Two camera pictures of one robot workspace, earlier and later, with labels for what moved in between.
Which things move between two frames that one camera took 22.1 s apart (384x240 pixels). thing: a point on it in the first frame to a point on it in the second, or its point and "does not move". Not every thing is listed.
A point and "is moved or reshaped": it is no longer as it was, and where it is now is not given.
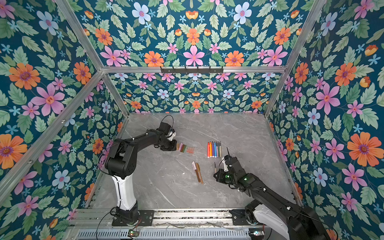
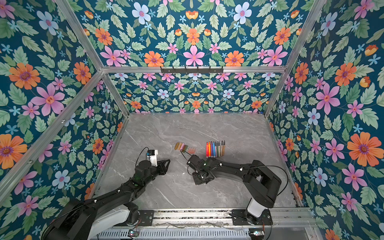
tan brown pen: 199,170 is moved or reshaped
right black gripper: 219,178 to 196,181
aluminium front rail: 160,218 does not move
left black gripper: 173,146 to 161,167
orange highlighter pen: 210,149 does not move
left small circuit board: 132,233 does not move
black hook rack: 191,70 does not move
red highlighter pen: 208,150 does not move
